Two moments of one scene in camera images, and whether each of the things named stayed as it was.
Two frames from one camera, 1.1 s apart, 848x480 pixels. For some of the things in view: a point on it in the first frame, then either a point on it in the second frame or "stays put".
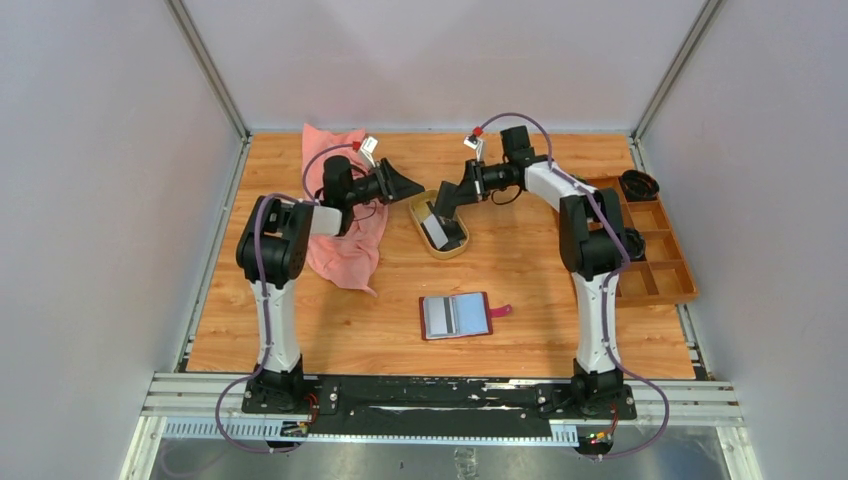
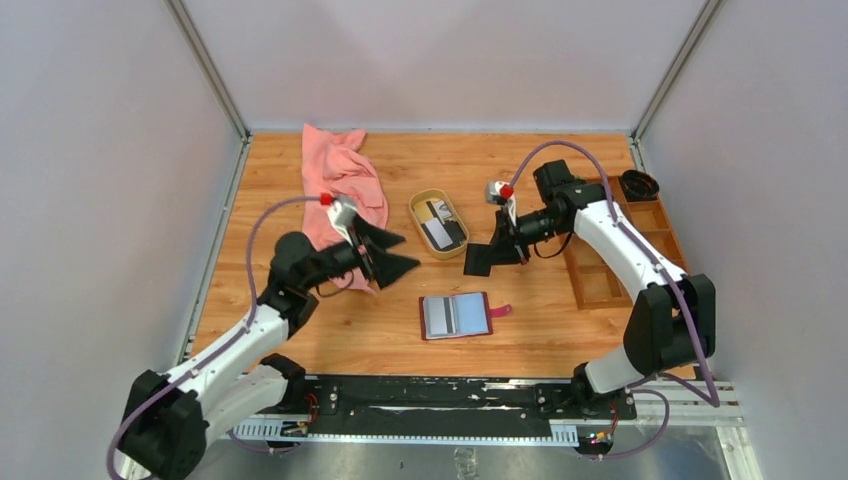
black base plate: [443, 404] stays put
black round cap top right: [638, 186] stays put
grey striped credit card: [441, 316] stays put
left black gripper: [390, 185] to [385, 267]
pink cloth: [351, 259] stays put
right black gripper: [472, 183] to [502, 251]
